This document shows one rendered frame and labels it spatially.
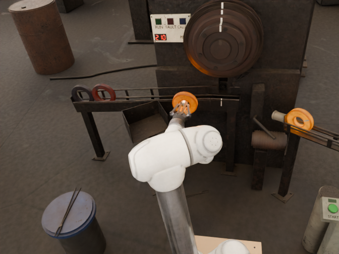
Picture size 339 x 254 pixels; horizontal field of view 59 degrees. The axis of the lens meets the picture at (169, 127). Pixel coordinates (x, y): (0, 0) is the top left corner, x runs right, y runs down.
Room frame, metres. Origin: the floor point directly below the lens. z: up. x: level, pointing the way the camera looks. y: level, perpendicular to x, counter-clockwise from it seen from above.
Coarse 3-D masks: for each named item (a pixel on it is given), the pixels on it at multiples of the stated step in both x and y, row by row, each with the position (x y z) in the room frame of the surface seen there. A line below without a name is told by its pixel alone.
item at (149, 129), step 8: (144, 104) 1.71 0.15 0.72; (152, 104) 1.73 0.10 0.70; (160, 104) 1.68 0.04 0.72; (128, 112) 1.68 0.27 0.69; (136, 112) 1.69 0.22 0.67; (144, 112) 1.71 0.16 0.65; (152, 112) 1.72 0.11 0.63; (160, 112) 1.70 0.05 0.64; (128, 120) 1.67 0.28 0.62; (136, 120) 1.69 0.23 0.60; (144, 120) 1.68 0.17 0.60; (152, 120) 1.66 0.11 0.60; (160, 120) 1.65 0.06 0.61; (128, 128) 1.52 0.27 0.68; (136, 128) 1.62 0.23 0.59; (144, 128) 1.60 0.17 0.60; (152, 128) 1.58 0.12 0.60; (160, 128) 1.57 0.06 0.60; (136, 136) 1.53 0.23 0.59; (144, 136) 1.52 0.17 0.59; (152, 136) 1.58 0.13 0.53; (152, 192) 1.52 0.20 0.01
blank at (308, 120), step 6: (300, 108) 1.36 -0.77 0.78; (288, 114) 1.39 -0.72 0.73; (294, 114) 1.36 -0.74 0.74; (300, 114) 1.33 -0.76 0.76; (306, 114) 1.31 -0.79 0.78; (288, 120) 1.38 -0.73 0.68; (294, 120) 1.36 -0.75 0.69; (306, 120) 1.29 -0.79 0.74; (312, 120) 1.29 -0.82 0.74; (300, 126) 1.32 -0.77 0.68; (306, 126) 1.29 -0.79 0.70; (312, 126) 1.28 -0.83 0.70; (306, 132) 1.28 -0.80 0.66
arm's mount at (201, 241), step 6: (198, 240) 0.83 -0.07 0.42; (204, 240) 0.82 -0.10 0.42; (210, 240) 0.82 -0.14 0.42; (216, 240) 0.81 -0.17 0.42; (222, 240) 0.81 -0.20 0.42; (240, 240) 0.80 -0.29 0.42; (198, 246) 0.80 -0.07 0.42; (204, 246) 0.79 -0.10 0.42; (210, 246) 0.79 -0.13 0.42; (216, 246) 0.78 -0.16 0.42; (246, 246) 0.76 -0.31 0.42; (252, 246) 0.76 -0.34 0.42; (258, 246) 0.75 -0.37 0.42; (204, 252) 0.76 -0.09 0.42; (252, 252) 0.72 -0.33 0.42; (258, 252) 0.72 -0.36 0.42
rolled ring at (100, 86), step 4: (100, 84) 1.98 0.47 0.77; (104, 84) 1.98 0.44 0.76; (96, 88) 1.98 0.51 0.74; (100, 88) 1.97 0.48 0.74; (104, 88) 1.96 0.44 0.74; (108, 88) 1.95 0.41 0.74; (92, 92) 1.99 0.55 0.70; (96, 92) 2.00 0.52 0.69; (108, 92) 1.95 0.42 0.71; (112, 92) 1.94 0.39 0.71; (96, 96) 1.99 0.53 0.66; (112, 96) 1.94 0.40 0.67; (96, 100) 1.99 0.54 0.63; (100, 100) 1.98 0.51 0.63; (104, 100) 1.99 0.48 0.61; (108, 100) 1.97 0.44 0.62; (112, 100) 1.94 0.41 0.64
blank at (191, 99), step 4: (180, 92) 1.51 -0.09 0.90; (184, 92) 1.50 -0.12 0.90; (188, 92) 1.50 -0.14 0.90; (176, 96) 1.50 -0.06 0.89; (180, 96) 1.49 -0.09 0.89; (184, 96) 1.48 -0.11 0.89; (188, 96) 1.48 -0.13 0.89; (192, 96) 1.48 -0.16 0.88; (176, 100) 1.50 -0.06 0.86; (180, 100) 1.49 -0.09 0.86; (188, 100) 1.48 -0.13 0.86; (192, 100) 1.47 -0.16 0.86; (196, 100) 1.48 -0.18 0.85; (176, 104) 1.50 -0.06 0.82; (192, 104) 1.47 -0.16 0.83; (196, 104) 1.46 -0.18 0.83; (192, 108) 1.47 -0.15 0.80; (196, 108) 1.47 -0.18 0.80; (192, 112) 1.48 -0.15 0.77
